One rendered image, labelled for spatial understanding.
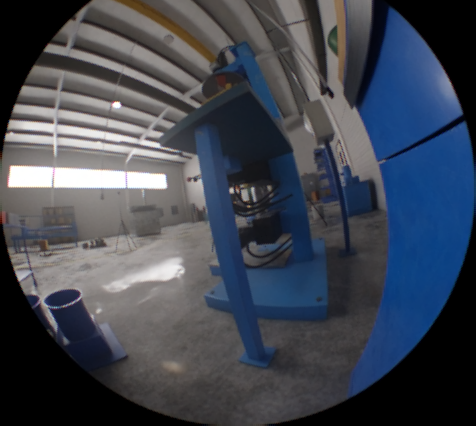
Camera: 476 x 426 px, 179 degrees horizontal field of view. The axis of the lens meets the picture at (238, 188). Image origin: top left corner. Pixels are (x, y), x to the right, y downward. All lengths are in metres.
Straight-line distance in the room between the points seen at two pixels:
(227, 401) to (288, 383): 0.24
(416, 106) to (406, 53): 0.05
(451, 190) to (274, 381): 0.76
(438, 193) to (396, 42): 0.15
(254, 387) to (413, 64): 0.88
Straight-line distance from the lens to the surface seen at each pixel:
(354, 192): 3.28
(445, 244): 0.20
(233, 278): 0.49
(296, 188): 1.27
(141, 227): 8.91
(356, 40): 0.23
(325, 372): 0.79
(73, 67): 6.46
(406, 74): 0.19
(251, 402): 0.76
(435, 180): 0.20
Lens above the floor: 0.72
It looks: 7 degrees up
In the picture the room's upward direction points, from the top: 12 degrees counter-clockwise
